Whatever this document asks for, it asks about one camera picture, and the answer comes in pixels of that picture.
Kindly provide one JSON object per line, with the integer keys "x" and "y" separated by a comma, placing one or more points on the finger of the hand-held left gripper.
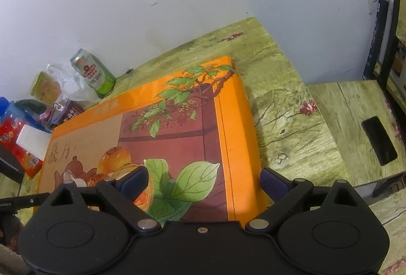
{"x": 22, "y": 201}

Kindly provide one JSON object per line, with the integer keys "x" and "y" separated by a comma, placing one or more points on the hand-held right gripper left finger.
{"x": 134, "y": 181}

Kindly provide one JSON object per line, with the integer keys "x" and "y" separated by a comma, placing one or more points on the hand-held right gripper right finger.
{"x": 274, "y": 183}

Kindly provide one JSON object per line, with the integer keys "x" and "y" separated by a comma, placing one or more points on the orange illustrated box lid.
{"x": 177, "y": 122}

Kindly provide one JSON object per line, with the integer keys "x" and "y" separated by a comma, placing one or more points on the black container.
{"x": 11, "y": 164}

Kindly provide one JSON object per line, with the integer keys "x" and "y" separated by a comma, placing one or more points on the red snack bag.
{"x": 12, "y": 138}

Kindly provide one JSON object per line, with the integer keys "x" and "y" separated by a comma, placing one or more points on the purple-lidded food can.
{"x": 71, "y": 113}

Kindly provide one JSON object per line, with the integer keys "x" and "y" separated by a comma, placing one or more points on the blue-capped water bottle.
{"x": 6, "y": 106}

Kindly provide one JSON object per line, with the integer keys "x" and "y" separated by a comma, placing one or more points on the low wood-grain side table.
{"x": 349, "y": 122}

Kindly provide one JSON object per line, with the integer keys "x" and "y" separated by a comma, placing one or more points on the black phone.
{"x": 379, "y": 141}

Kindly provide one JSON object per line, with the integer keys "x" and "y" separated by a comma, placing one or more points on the green and white beer can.
{"x": 95, "y": 75}

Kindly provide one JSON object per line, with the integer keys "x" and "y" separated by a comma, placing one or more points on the white plastic bag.
{"x": 73, "y": 84}

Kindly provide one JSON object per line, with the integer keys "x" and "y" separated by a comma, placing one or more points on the green-edged brown food packet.
{"x": 46, "y": 87}

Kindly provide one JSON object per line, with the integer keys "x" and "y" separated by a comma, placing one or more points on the black pole with label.
{"x": 376, "y": 40}

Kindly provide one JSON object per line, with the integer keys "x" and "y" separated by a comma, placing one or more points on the black metal frame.
{"x": 388, "y": 49}

